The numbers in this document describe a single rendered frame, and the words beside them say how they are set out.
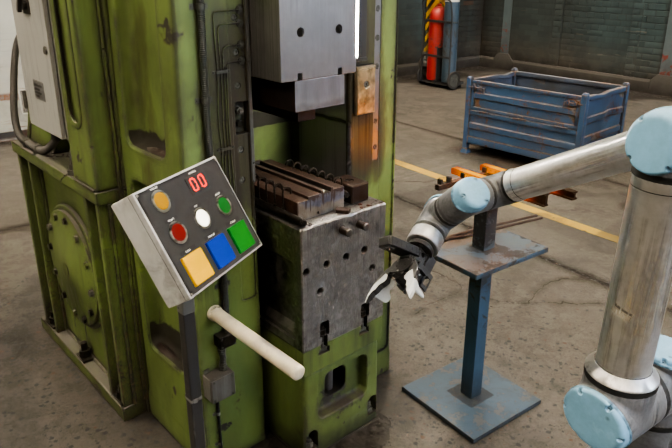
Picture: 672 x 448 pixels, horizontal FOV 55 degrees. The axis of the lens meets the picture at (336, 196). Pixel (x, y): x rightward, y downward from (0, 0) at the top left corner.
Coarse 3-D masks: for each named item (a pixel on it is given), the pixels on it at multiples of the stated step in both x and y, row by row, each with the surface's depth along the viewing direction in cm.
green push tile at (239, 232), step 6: (240, 222) 174; (228, 228) 170; (234, 228) 171; (240, 228) 173; (246, 228) 175; (234, 234) 170; (240, 234) 172; (246, 234) 175; (234, 240) 170; (240, 240) 172; (246, 240) 174; (252, 240) 176; (240, 246) 171; (246, 246) 173; (240, 252) 170
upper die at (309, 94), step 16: (256, 80) 207; (304, 80) 194; (320, 80) 199; (336, 80) 203; (256, 96) 209; (272, 96) 202; (288, 96) 196; (304, 96) 196; (320, 96) 200; (336, 96) 205
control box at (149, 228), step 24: (192, 168) 168; (216, 168) 175; (144, 192) 151; (168, 192) 157; (192, 192) 164; (216, 192) 172; (120, 216) 151; (144, 216) 149; (168, 216) 154; (192, 216) 161; (216, 216) 168; (240, 216) 176; (144, 240) 151; (168, 240) 152; (192, 240) 158; (144, 264) 153; (168, 264) 150; (168, 288) 152; (192, 288) 152
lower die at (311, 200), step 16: (256, 160) 242; (272, 160) 245; (256, 176) 228; (272, 176) 227; (304, 176) 224; (256, 192) 222; (272, 192) 215; (288, 192) 215; (304, 192) 212; (320, 192) 211; (336, 192) 216; (288, 208) 210; (304, 208) 208; (320, 208) 212
